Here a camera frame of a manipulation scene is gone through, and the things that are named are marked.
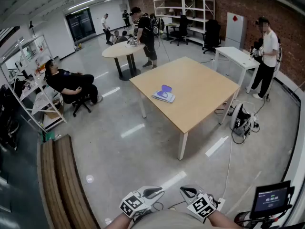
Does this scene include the brown cardboard box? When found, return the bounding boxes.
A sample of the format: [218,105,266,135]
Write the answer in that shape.
[44,104,65,121]

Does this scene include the person's left forearm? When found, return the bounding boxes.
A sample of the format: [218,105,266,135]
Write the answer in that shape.
[104,213,135,229]

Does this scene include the person's right forearm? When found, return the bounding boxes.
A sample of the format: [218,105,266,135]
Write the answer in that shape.
[207,211,243,229]

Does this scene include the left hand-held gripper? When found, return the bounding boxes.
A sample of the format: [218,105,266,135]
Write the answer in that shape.
[119,185,165,219]

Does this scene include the black office chair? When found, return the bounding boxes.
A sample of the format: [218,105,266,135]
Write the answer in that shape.
[169,15,189,46]
[62,93,92,118]
[202,19,223,55]

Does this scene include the oval beige table black legs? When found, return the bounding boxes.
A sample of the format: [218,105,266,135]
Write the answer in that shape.
[102,41,146,81]

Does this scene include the white packet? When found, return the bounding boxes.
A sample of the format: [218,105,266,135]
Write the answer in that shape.
[152,84,177,104]

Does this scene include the black monitor on stand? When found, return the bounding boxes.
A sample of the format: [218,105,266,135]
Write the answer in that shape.
[250,180,295,220]

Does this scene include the white cabinet red label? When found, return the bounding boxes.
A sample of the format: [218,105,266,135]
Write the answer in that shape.
[224,12,247,51]

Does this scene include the wooden plank bench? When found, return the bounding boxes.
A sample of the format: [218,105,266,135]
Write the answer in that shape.
[40,134,101,229]

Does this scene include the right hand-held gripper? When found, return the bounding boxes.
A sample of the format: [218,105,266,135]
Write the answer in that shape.
[179,185,218,223]

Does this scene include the ceiling light bar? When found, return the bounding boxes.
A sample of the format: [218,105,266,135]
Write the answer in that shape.
[68,0,96,10]

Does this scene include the light wooden square table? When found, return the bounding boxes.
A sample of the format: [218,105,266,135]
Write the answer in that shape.
[129,56,241,161]

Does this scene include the white floor cable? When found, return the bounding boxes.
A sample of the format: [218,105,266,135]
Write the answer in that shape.
[221,136,234,200]

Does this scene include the green box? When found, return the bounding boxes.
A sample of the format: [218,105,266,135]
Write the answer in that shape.
[42,130,56,142]

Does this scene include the person's beige shirt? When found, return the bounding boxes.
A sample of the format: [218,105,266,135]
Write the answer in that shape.
[132,209,215,229]

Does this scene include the white rectangular desk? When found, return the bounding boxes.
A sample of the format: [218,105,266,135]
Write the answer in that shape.
[214,46,261,94]

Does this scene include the white metal storage rack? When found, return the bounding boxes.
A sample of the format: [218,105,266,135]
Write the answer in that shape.
[0,34,68,134]

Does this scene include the black double door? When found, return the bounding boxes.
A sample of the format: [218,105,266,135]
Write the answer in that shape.
[65,8,96,42]

